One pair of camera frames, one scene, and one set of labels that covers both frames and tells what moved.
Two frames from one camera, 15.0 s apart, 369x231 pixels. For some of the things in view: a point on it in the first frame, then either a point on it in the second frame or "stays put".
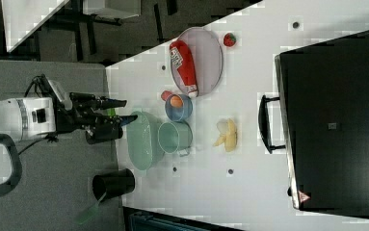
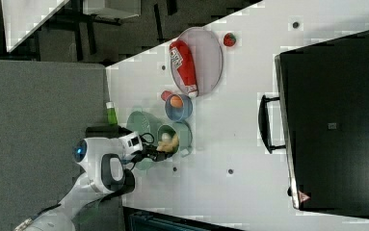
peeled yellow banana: [229, 139] to [169, 145]
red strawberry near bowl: [166, 94] stays put
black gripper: [81, 115] to [148, 151]
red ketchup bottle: [181, 57] stays put
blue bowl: [180, 114] stays put
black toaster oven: [331, 118] stays put
